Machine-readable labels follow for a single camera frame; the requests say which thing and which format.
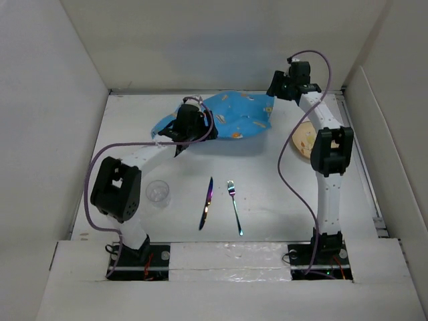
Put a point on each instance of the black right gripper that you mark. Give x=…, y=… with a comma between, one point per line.
x=277, y=77

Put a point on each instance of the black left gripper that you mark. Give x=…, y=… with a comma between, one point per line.
x=200, y=120

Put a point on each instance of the blue space-print cloth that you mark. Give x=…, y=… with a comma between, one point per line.
x=236, y=115

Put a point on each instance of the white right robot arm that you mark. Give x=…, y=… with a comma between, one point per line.
x=330, y=154

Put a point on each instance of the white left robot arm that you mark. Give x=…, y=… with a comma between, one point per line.
x=117, y=188

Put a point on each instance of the beige bird-pattern plate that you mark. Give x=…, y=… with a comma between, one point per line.
x=304, y=138

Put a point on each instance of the iridescent fork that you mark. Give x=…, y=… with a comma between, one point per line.
x=231, y=191

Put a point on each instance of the clear plastic cup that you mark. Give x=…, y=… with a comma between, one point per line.
x=157, y=195

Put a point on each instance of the iridescent knife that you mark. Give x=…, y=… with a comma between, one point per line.
x=207, y=203

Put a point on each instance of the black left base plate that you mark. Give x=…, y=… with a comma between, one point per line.
x=154, y=266

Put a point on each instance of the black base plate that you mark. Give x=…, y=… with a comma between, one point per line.
x=326, y=266
x=154, y=266

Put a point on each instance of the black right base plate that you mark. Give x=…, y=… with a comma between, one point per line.
x=326, y=266

